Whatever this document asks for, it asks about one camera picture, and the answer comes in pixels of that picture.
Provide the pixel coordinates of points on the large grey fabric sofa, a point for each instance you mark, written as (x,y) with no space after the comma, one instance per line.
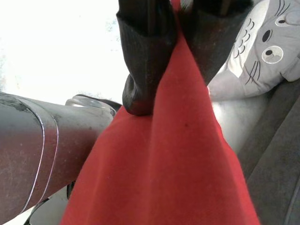
(276,164)

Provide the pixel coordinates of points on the grey totoro plush cushion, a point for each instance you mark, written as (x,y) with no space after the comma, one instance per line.
(257,58)

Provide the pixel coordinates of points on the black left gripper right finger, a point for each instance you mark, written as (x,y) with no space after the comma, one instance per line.
(211,35)

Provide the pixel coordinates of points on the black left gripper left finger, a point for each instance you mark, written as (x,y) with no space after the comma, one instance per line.
(145,58)

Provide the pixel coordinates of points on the red pillow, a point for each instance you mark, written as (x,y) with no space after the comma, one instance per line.
(152,164)

